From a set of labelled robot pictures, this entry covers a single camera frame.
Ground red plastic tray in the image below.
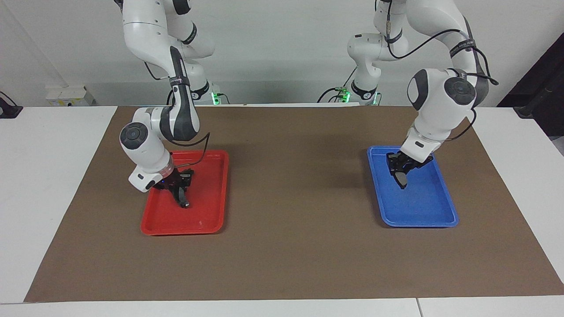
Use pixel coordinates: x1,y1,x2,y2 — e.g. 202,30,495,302
140,149,230,236

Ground blue plastic tray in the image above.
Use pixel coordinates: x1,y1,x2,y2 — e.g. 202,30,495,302
367,146,460,228

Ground brown table mat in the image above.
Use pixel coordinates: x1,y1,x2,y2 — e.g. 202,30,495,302
24,106,564,302

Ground dark furniture panel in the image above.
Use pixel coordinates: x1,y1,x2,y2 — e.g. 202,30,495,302
497,33,564,138

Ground black desk object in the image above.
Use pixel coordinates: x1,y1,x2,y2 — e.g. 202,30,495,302
0,91,23,119

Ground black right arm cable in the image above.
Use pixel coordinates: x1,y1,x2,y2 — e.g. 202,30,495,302
143,61,212,167

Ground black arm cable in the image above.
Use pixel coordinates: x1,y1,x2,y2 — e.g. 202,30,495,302
384,0,499,141
143,61,212,167

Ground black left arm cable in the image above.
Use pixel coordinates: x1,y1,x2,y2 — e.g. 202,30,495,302
384,0,499,141

